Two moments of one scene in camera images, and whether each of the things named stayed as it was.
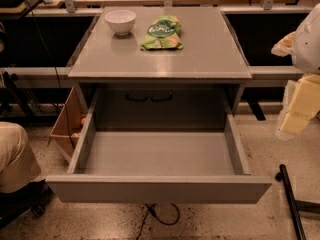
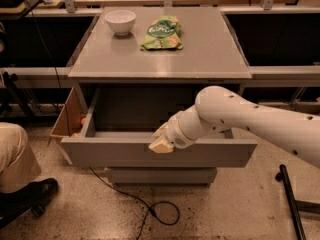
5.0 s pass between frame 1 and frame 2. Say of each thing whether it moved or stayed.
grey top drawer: moved
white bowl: stayed
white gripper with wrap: moved
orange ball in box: stayed
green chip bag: stayed
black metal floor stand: stayed
